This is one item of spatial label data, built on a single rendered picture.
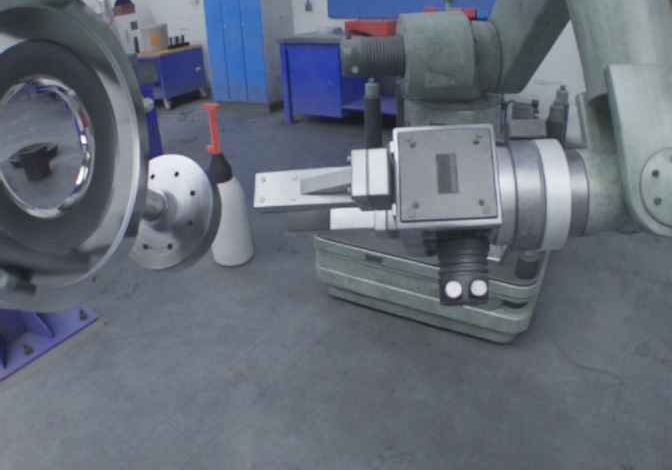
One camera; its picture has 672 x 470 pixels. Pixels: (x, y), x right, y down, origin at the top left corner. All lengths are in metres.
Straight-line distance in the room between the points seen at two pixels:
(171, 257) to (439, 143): 0.44
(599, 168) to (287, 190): 0.42
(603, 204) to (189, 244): 0.61
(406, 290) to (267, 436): 0.74
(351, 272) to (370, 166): 1.30
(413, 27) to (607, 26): 0.91
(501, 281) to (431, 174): 1.07
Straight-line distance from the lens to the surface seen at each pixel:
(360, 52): 1.55
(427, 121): 1.68
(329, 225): 0.75
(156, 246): 0.78
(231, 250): 2.27
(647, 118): 0.67
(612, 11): 0.73
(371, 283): 1.81
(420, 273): 1.69
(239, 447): 1.52
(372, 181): 0.55
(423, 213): 0.55
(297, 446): 1.49
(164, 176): 0.81
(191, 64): 6.25
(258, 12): 4.93
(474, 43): 1.54
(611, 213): 0.67
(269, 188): 0.63
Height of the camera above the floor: 1.22
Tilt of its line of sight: 27 degrees down
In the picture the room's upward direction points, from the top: 3 degrees counter-clockwise
